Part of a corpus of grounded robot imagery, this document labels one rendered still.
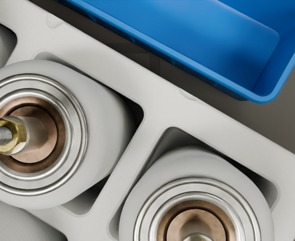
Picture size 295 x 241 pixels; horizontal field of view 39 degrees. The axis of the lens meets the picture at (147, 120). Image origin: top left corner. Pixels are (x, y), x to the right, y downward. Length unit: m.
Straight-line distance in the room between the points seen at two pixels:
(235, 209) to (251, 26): 0.30
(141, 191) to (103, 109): 0.06
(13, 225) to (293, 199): 0.21
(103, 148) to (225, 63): 0.28
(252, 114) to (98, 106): 0.28
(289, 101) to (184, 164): 0.28
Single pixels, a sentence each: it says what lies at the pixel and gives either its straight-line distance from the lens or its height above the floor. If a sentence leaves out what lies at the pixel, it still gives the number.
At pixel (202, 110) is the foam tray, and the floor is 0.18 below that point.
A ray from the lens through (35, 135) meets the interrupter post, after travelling 0.25.
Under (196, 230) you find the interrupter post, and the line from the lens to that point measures 0.24.
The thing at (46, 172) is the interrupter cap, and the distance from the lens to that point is 0.26.
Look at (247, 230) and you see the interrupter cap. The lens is 0.26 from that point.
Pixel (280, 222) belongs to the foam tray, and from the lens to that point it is 0.34.
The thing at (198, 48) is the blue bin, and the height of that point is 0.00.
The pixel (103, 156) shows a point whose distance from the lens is 0.27.
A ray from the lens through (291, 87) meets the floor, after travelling 0.52.
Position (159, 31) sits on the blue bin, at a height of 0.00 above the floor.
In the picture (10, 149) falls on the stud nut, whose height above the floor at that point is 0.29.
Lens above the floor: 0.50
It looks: 85 degrees down
